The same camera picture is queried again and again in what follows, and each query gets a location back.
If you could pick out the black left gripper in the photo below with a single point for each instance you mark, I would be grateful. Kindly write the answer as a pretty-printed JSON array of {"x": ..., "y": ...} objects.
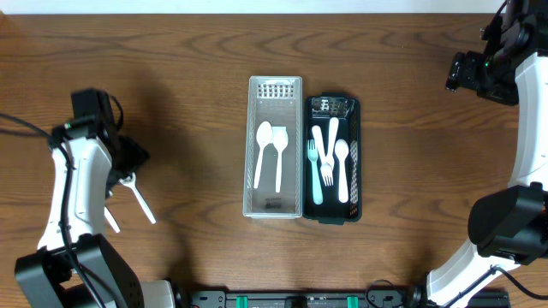
[{"x": 137, "y": 153}]

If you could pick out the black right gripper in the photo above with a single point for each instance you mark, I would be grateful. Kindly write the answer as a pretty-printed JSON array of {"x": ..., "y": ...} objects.
[{"x": 464, "y": 72}]

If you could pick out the white plastic spoon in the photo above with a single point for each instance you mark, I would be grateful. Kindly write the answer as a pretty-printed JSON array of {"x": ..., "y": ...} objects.
[
  {"x": 131, "y": 183},
  {"x": 280, "y": 142},
  {"x": 111, "y": 220},
  {"x": 263, "y": 138}
]

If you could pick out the white plastic fork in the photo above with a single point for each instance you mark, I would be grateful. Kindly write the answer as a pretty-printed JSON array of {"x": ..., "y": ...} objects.
[
  {"x": 341, "y": 152},
  {"x": 325, "y": 168},
  {"x": 332, "y": 135}
]

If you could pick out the pale blue plastic fork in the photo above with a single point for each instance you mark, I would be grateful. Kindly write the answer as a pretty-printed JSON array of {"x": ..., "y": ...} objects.
[{"x": 313, "y": 156}]

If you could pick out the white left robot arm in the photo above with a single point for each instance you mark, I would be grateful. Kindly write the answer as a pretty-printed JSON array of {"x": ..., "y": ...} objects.
[{"x": 75, "y": 265}]

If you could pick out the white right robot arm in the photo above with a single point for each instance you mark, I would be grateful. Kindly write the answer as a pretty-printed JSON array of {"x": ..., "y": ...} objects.
[{"x": 506, "y": 229}]

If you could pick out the clear perforated plastic basket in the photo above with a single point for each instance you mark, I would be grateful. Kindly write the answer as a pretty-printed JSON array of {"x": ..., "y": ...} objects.
[{"x": 278, "y": 100}]

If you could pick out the black perforated plastic basket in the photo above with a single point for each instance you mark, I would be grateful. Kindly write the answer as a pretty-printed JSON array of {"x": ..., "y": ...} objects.
[{"x": 318, "y": 111}]

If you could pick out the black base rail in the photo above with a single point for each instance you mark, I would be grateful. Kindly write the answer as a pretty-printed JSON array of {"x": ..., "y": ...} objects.
[{"x": 379, "y": 294}]

